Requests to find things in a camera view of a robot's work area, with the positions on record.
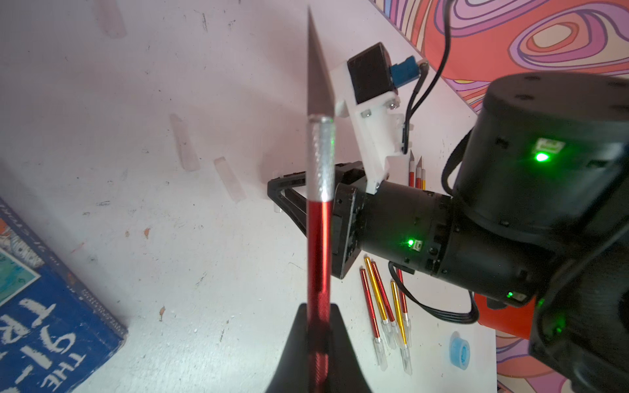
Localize red plastic cup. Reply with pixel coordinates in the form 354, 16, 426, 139
474, 294, 535, 340

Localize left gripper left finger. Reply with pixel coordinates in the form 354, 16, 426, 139
266, 304, 309, 393

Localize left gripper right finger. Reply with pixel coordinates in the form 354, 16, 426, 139
328, 304, 371, 393

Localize yellow knife centre group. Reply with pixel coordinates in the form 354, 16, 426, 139
364, 254, 397, 350

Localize red knife centre right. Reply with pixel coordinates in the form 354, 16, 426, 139
398, 288, 411, 346

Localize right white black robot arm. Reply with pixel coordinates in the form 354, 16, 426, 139
332, 72, 628, 392

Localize clear protective cap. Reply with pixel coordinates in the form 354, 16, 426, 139
95, 0, 127, 39
214, 157, 246, 203
170, 113, 200, 172

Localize blue tape roll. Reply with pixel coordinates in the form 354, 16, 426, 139
449, 332, 471, 370

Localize blue treehouse paperback book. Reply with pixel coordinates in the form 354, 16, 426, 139
1, 202, 128, 392

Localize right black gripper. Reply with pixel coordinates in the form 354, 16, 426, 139
267, 161, 452, 279

